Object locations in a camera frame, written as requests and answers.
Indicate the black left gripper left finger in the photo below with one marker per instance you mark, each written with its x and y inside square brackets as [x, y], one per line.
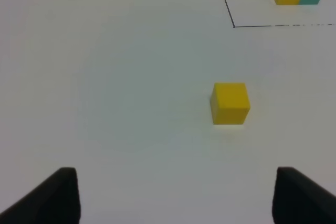
[55, 200]

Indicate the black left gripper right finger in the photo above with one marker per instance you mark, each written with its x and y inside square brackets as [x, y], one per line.
[298, 199]

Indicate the white template paper sheet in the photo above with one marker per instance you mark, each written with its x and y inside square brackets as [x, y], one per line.
[266, 13]

